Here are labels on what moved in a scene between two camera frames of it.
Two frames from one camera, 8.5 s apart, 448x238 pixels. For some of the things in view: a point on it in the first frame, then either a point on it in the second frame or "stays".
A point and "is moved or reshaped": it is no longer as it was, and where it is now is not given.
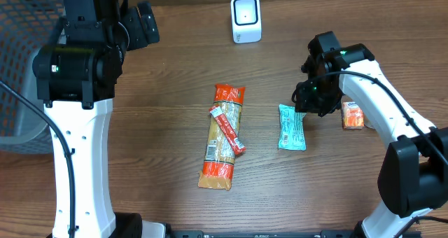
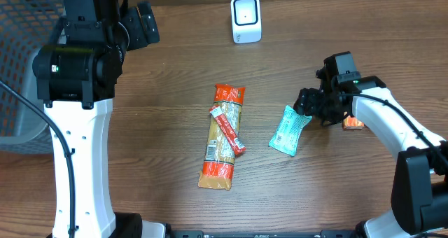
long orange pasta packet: [218, 167] stays
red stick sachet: [228, 128] stays
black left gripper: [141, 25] stays
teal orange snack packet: [292, 134] is moved or reshaped
